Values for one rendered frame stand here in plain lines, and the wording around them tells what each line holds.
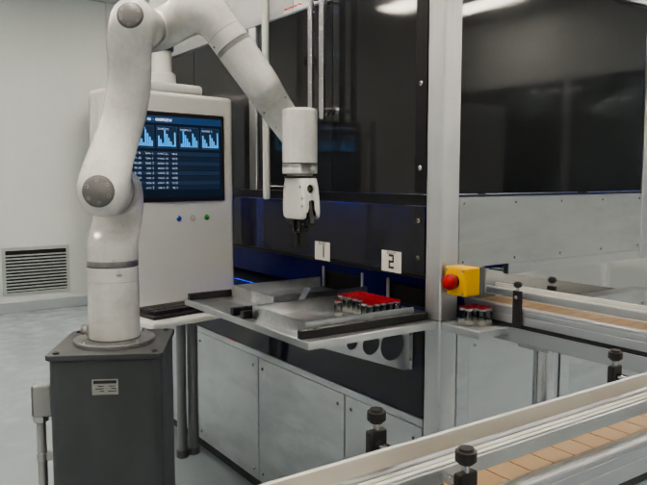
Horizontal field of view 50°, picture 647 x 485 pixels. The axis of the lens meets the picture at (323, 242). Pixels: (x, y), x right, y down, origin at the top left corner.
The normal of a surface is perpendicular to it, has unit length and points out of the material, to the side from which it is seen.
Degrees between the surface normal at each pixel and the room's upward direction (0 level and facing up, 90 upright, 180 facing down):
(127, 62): 124
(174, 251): 90
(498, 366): 90
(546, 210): 90
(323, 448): 90
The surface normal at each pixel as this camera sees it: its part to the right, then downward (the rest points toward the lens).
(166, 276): 0.71, 0.07
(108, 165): 0.23, -0.36
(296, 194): -0.77, 0.07
